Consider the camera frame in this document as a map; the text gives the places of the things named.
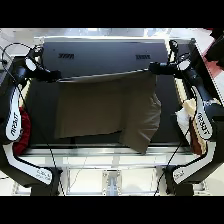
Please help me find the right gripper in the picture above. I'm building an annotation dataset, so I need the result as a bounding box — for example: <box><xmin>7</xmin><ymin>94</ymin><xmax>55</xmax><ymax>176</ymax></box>
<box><xmin>153</xmin><ymin>62</ymin><xmax>170</xmax><ymax>76</ymax></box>

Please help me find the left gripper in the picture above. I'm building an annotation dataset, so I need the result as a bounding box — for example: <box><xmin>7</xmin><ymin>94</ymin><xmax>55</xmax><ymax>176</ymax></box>
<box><xmin>39</xmin><ymin>68</ymin><xmax>58</xmax><ymax>83</ymax></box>

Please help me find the grey-brown shirt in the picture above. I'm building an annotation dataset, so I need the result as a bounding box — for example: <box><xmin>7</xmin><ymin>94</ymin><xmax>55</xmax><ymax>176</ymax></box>
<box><xmin>54</xmin><ymin>68</ymin><xmax>163</xmax><ymax>155</ymax></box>

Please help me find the white garment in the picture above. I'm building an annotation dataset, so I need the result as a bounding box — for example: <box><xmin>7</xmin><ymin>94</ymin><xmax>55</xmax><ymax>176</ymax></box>
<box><xmin>175</xmin><ymin>107</ymin><xmax>193</xmax><ymax>145</ymax></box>

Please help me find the red garment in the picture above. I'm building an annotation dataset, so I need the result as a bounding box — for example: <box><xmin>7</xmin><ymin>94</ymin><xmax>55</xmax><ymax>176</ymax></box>
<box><xmin>12</xmin><ymin>106</ymin><xmax>33</xmax><ymax>156</ymax></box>

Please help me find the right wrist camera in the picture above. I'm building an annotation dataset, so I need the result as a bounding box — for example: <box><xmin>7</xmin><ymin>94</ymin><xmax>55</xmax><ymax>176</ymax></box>
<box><xmin>168</xmin><ymin>39</ymin><xmax>180</xmax><ymax>62</ymax></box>

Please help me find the black cable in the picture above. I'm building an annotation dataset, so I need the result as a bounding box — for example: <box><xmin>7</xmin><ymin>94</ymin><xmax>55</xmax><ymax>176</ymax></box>
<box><xmin>155</xmin><ymin>84</ymin><xmax>201</xmax><ymax>197</ymax></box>
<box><xmin>0</xmin><ymin>42</ymin><xmax>65</xmax><ymax>197</ymax></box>

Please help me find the silver frame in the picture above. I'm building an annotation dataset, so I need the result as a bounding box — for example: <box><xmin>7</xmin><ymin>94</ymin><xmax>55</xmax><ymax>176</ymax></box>
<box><xmin>13</xmin><ymin>35</ymin><xmax>214</xmax><ymax>197</ymax></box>

